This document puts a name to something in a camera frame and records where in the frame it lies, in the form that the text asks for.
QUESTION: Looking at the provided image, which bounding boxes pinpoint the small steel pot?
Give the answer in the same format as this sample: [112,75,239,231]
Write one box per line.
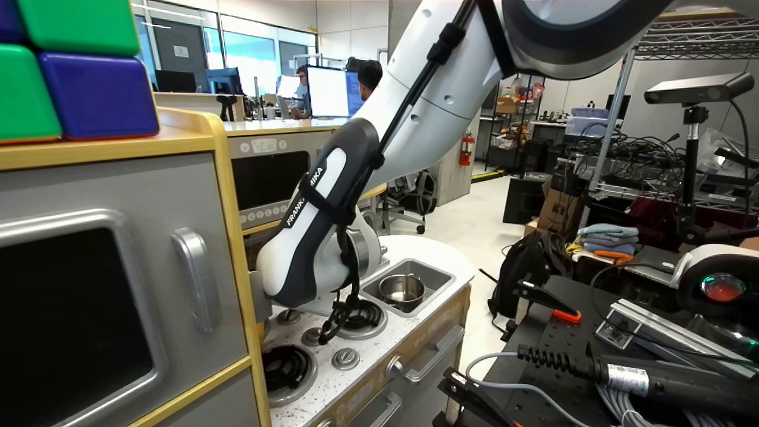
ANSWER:
[376,270,428,307]

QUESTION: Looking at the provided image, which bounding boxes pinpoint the grey toy sink basin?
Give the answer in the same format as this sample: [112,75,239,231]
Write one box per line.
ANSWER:
[364,257,455,317]

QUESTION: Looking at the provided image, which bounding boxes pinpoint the black office chair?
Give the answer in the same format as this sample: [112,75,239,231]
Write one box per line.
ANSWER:
[386,167,440,237]

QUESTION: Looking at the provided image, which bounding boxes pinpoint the black coil toy burner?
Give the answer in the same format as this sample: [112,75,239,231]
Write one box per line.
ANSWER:
[335,293,392,342]
[261,342,319,408]

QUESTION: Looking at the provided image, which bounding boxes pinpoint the red fire extinguisher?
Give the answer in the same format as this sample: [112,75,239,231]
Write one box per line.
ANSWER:
[457,129,476,171]

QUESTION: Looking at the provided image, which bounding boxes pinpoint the toy oven unit yellow trim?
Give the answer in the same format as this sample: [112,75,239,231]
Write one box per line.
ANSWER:
[223,116,389,270]

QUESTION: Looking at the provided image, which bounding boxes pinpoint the white speckled toy kitchen counter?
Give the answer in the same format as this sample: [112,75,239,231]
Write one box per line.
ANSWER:
[259,231,476,427]

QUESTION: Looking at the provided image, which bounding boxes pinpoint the bright white computer monitor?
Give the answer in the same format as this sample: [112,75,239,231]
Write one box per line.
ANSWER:
[306,63,351,120]

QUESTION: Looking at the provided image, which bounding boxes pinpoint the grey round stove knob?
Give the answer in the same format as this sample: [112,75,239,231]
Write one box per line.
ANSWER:
[299,325,328,348]
[329,346,364,371]

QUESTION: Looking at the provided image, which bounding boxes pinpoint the person with dark hair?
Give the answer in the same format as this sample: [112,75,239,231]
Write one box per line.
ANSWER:
[345,53,386,104]

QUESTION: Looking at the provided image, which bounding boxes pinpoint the person in blue shirt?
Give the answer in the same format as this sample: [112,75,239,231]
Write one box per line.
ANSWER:
[291,63,314,117]

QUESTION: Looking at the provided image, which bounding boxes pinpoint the black backpack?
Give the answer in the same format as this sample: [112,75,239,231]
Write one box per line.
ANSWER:
[486,231,575,319]

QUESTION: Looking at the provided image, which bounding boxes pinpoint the brown cardboard box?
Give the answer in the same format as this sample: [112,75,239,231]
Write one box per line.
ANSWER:
[536,187,584,242]

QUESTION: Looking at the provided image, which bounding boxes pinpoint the black work table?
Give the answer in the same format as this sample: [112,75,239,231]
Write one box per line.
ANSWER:
[473,272,759,427]

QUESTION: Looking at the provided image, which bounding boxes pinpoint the folded blue cloth stack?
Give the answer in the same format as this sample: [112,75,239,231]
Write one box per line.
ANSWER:
[577,219,641,256]

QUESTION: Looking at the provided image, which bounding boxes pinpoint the black computer monitor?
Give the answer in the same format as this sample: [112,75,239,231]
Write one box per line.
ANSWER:
[154,69,199,94]

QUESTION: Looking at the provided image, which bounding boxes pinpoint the silver metal pole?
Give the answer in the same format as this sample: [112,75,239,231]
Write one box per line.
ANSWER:
[589,49,641,209]

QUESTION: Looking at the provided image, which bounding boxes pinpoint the toy kitchen microwave oven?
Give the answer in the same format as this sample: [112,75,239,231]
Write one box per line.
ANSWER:
[0,106,275,427]

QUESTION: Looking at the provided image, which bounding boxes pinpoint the large blue foam block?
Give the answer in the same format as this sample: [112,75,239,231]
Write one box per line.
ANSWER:
[38,49,161,141]

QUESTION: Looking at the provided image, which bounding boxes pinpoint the silver metal ruler bars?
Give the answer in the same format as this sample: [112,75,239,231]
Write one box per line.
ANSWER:
[596,297,754,374]

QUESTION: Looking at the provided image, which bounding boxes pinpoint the black rotary tool silver collar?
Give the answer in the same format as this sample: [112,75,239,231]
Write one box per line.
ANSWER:
[518,342,759,421]

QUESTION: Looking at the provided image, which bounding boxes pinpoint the white round device coloured lens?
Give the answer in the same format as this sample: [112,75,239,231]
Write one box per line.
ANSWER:
[671,242,759,307]

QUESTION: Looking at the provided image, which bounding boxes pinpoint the large green foam block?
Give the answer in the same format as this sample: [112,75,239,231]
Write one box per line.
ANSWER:
[17,0,142,57]

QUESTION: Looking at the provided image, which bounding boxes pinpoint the long grey door handle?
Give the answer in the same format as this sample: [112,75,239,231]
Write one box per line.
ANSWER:
[386,327,463,385]

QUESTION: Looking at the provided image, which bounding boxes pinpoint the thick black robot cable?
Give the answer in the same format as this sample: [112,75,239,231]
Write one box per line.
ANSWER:
[316,0,484,346]

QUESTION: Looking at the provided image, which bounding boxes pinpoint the grey window door handle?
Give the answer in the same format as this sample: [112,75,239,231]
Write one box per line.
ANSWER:
[170,225,223,336]

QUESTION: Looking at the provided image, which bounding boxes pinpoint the grey drawer bar handle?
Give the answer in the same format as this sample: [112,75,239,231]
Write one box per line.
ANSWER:
[365,388,406,427]

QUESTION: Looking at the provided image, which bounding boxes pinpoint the orange handled pliers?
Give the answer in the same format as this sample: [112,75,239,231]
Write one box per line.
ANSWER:
[513,280,585,329]

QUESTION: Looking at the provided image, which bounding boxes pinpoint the white thin cable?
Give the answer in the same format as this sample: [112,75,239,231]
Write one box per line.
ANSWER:
[466,351,590,427]

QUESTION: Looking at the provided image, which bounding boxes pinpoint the black stereo camera on stand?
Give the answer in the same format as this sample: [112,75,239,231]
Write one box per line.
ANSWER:
[642,70,756,240]

